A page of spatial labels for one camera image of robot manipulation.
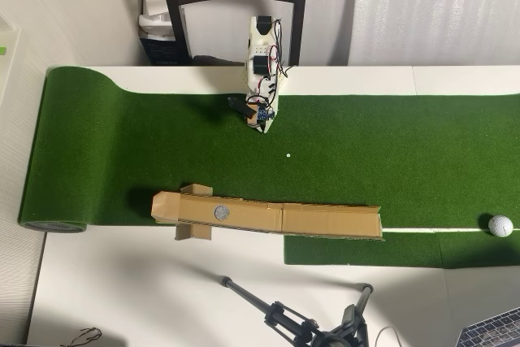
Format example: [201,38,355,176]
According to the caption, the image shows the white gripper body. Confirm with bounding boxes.
[245,93,280,121]

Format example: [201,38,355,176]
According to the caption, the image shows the white golf ball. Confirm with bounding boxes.
[487,214,514,238]

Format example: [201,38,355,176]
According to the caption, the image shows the black flat wrist module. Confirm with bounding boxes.
[227,96,259,117]

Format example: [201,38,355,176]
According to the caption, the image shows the long green putting mat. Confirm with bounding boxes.
[18,65,520,235]

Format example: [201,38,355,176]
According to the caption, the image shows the brown cardboard ramp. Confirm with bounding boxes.
[150,183,385,242]

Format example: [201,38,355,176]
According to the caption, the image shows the dark blue printed box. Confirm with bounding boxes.
[140,36,192,67]

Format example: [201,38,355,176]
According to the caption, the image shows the green turf mat piece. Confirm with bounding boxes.
[283,231,444,270]

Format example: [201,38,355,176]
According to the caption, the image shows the white pleated curtain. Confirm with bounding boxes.
[347,0,520,67]

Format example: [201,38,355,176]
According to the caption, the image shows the black tripod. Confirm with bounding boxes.
[218,275,375,347]

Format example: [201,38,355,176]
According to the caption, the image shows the white tray with green tab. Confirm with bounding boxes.
[0,17,22,105]

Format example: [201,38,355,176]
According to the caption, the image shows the gray laptop keyboard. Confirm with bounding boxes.
[454,308,520,347]

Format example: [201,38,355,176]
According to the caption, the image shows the brown cardboard bracket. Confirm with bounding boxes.
[245,104,262,126]

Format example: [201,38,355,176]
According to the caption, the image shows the thin white cable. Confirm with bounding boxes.
[374,325,403,347]

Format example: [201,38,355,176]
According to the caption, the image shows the thin dark loose wires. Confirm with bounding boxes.
[67,326,102,345]

